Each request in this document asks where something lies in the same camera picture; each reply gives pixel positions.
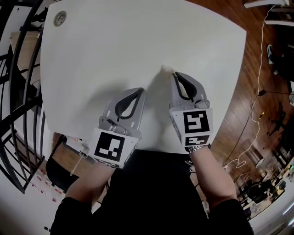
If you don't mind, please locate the person's right forearm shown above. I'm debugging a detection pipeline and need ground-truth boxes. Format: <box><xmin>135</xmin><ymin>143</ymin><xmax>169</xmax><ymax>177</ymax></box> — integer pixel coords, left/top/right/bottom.
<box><xmin>189</xmin><ymin>146</ymin><xmax>237</xmax><ymax>209</ymax></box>

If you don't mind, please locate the white long-handled brush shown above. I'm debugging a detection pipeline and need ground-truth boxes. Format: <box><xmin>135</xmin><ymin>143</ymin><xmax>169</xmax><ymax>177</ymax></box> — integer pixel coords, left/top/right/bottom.
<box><xmin>69</xmin><ymin>148</ymin><xmax>90</xmax><ymax>177</ymax></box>

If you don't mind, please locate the person's left forearm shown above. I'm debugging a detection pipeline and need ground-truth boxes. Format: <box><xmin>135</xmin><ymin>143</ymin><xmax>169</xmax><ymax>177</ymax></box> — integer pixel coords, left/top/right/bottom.
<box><xmin>65</xmin><ymin>163</ymin><xmax>116</xmax><ymax>215</ymax></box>

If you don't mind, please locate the small white object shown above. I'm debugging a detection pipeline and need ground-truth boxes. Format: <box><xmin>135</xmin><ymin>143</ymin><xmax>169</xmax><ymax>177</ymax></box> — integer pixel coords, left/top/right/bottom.
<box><xmin>160</xmin><ymin>65</ymin><xmax>175</xmax><ymax>77</ymax></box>

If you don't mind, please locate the brown cylindrical container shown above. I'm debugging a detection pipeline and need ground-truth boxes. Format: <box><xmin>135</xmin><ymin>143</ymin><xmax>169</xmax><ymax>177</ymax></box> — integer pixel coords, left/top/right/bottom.
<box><xmin>249</xmin><ymin>148</ymin><xmax>265</xmax><ymax>168</ymax></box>

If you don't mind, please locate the black metal railing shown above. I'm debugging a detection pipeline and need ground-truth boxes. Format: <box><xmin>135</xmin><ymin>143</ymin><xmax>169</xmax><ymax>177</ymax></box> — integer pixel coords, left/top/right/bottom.
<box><xmin>0</xmin><ymin>0</ymin><xmax>50</xmax><ymax>195</ymax></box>

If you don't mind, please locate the black chair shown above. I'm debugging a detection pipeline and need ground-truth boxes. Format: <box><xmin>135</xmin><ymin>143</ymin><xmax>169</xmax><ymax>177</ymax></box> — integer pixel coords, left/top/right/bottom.
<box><xmin>45</xmin><ymin>134</ymin><xmax>98</xmax><ymax>194</ymax></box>

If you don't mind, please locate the grey round cable grommet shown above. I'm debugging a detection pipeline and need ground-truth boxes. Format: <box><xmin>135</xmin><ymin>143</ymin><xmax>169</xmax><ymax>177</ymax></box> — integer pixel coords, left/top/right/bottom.
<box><xmin>53</xmin><ymin>11</ymin><xmax>67</xmax><ymax>26</ymax></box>

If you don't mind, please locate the white cable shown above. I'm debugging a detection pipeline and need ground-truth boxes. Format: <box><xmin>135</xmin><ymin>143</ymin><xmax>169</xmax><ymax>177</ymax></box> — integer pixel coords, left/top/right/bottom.
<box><xmin>224</xmin><ymin>4</ymin><xmax>276</xmax><ymax>171</ymax></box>

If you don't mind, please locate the person's black clothing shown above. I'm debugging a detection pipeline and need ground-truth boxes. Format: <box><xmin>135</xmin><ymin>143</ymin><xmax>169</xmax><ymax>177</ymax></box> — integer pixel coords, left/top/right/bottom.
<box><xmin>49</xmin><ymin>149</ymin><xmax>253</xmax><ymax>235</ymax></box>

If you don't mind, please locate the silver metal wristwatch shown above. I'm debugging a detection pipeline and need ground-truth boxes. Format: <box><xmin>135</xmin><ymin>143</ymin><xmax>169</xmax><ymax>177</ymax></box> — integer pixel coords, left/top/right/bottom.
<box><xmin>187</xmin><ymin>144</ymin><xmax>211</xmax><ymax>154</ymax></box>

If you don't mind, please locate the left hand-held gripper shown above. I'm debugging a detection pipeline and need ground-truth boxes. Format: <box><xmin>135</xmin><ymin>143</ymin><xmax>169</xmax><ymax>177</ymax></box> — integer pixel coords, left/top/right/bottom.
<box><xmin>91</xmin><ymin>87</ymin><xmax>147</xmax><ymax>169</ymax></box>

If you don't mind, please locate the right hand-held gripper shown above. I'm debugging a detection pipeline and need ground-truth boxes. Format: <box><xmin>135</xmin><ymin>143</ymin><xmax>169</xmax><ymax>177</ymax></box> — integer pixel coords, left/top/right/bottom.
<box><xmin>169</xmin><ymin>72</ymin><xmax>213</xmax><ymax>153</ymax></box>

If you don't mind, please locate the light wooden board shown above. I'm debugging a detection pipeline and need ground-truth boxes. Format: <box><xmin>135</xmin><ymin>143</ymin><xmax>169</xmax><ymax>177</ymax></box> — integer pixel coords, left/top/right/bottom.
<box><xmin>10</xmin><ymin>30</ymin><xmax>42</xmax><ymax>93</ymax></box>

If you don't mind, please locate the black cable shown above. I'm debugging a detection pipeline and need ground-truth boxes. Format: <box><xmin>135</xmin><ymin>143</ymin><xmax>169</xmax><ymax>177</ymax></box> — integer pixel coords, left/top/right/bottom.
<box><xmin>226</xmin><ymin>89</ymin><xmax>267</xmax><ymax>166</ymax></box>

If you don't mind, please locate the white square table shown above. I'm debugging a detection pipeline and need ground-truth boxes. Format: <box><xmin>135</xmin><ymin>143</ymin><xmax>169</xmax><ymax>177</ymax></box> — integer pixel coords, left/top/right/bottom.
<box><xmin>40</xmin><ymin>0</ymin><xmax>248</xmax><ymax>155</ymax></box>

